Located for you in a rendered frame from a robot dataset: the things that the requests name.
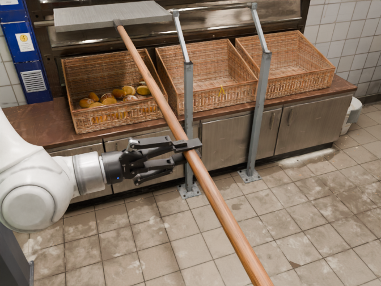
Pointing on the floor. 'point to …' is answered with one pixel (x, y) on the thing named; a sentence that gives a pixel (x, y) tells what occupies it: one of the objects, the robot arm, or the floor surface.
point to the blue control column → (42, 96)
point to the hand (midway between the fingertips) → (187, 151)
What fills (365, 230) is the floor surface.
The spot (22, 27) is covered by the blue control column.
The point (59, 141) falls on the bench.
